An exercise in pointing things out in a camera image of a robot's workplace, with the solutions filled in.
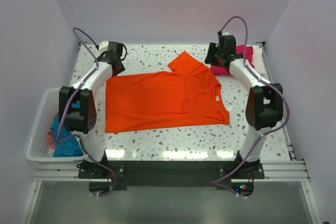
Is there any orange t-shirt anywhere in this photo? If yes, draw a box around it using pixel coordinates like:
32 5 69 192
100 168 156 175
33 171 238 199
105 52 230 133

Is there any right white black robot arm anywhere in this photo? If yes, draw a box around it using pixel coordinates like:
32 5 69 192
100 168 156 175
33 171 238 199
205 31 283 178

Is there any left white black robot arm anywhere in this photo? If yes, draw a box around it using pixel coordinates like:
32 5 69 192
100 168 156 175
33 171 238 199
58 41 127 178

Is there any folded magenta t-shirt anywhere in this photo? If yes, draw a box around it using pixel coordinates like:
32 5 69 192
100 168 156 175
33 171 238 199
210 45 255 77

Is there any folded white t-shirt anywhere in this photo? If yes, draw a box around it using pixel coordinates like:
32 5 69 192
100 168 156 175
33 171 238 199
252 45 266 76

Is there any blue t-shirt in basket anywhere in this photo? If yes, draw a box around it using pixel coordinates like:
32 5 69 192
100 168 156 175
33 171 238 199
51 102 84 157

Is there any pink garment in basket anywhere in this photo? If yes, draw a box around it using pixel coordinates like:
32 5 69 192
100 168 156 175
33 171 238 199
46 113 59 150

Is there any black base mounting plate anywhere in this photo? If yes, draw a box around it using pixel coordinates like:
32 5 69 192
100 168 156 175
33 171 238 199
77 159 265 196

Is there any white plastic laundry basket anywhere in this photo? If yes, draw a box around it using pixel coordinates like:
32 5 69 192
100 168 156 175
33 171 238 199
26 88 82 163

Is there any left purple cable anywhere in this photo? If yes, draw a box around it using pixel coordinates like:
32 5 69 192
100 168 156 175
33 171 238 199
54 27 118 197

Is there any purple cable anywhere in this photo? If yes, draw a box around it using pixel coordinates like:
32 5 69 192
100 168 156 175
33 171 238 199
209 15 291 192
54 27 118 197

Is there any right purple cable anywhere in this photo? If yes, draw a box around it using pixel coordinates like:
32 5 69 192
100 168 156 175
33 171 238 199
209 15 291 192

